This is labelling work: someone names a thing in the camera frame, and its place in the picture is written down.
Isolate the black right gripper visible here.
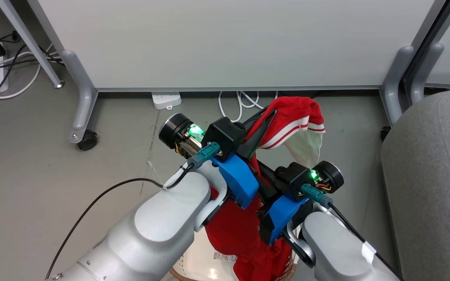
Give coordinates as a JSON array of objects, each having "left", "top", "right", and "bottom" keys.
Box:
[{"left": 254, "top": 158, "right": 345, "bottom": 213}]

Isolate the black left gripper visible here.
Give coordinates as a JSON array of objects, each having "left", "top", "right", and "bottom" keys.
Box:
[{"left": 159, "top": 106, "right": 278, "bottom": 162}]

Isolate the red garment with white stripes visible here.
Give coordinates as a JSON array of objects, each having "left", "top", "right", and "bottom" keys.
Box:
[{"left": 205, "top": 96, "right": 326, "bottom": 281}]

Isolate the white laundry basket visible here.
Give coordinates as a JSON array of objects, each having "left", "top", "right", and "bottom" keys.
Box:
[{"left": 170, "top": 229, "right": 300, "bottom": 281}]

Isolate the large white partition panel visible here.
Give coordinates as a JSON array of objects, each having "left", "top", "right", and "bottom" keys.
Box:
[{"left": 27, "top": 0, "right": 449, "bottom": 92}]

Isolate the small white power strip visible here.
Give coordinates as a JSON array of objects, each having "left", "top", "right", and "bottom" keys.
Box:
[{"left": 151, "top": 92, "right": 182, "bottom": 111}]

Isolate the white tape label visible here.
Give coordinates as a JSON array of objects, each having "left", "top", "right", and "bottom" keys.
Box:
[{"left": 361, "top": 241, "right": 377, "bottom": 265}]

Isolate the grey fabric sofa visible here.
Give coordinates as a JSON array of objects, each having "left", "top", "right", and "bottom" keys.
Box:
[{"left": 380, "top": 89, "right": 450, "bottom": 281}]

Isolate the grey partition leg with caster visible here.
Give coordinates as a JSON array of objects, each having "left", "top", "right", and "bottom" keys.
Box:
[{"left": 61, "top": 49, "right": 99, "bottom": 151}]

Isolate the grey slanted table leg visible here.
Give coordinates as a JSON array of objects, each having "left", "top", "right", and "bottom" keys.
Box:
[{"left": 0, "top": 0, "right": 65, "bottom": 89}]

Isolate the white looped cable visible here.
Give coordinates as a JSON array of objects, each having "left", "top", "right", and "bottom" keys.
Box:
[{"left": 218, "top": 91, "right": 279, "bottom": 123}]

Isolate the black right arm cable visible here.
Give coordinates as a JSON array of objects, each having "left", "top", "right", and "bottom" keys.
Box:
[{"left": 326, "top": 202, "right": 402, "bottom": 281}]

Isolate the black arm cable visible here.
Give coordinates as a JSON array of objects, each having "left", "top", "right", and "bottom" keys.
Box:
[
  {"left": 45, "top": 163, "right": 195, "bottom": 280},
  {"left": 326, "top": 202, "right": 402, "bottom": 281}
]

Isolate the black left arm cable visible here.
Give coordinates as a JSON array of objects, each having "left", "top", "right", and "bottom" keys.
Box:
[{"left": 45, "top": 163, "right": 195, "bottom": 280}]

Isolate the white floor cable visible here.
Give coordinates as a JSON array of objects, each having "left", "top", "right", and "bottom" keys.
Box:
[{"left": 0, "top": 43, "right": 61, "bottom": 100}]

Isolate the black floor cable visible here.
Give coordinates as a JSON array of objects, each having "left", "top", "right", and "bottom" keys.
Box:
[{"left": 0, "top": 30, "right": 63, "bottom": 112}]

